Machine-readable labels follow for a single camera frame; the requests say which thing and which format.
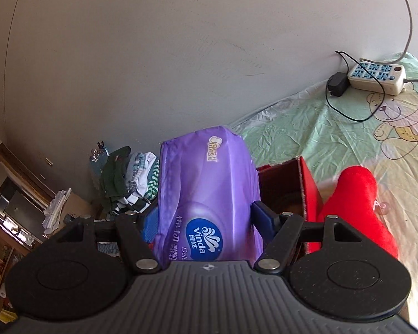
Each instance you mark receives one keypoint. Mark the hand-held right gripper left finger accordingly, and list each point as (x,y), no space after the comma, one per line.
(149,226)

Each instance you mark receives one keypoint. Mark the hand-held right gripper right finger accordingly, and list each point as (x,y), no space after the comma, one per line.
(263,221)

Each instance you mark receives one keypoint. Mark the red cardboard box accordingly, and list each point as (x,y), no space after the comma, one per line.
(311,195)

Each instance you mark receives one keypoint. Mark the purple tissue pack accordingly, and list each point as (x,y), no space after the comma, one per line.
(209,188)

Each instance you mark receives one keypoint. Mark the pile of folded clothes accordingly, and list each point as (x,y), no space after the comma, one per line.
(125,181)

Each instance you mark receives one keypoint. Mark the red plush heart pillow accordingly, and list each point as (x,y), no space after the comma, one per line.
(355,198)

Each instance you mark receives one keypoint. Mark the white paper stack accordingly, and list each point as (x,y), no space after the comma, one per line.
(55,208)

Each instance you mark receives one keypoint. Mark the bear print table cloth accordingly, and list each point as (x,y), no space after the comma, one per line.
(317,125)

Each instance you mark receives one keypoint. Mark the black power adapter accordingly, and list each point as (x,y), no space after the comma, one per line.
(338,84)
(338,113)

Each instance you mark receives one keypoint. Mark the wooden cabinet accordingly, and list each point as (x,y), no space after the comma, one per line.
(7,215)

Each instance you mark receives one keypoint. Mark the white power strip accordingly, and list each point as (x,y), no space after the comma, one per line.
(376,76)

